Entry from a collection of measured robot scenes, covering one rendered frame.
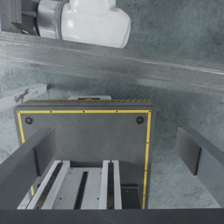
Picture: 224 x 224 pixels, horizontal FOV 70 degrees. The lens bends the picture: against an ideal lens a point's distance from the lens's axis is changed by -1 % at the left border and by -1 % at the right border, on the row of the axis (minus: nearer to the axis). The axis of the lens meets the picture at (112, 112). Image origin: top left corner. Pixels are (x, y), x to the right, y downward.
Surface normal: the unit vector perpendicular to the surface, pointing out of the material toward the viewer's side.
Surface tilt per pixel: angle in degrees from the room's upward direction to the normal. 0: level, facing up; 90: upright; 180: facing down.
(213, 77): 0
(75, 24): 7
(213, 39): 0
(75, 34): 32
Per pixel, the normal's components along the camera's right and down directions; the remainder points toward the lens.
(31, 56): 0.00, 0.28
